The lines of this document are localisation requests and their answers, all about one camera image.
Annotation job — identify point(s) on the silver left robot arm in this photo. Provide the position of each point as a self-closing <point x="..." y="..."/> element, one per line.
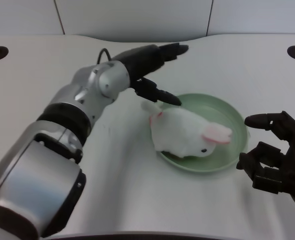
<point x="49" y="150"/>

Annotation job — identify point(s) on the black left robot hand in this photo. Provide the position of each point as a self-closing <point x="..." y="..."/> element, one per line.
<point x="147" y="67"/>

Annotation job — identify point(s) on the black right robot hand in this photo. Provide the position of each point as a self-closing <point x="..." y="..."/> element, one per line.
<point x="277" y="160"/>

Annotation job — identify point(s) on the white rabbit doll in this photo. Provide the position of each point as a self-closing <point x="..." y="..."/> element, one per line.
<point x="187" y="132"/>

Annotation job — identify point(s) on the green plate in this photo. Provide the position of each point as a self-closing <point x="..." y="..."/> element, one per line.
<point x="227" y="150"/>

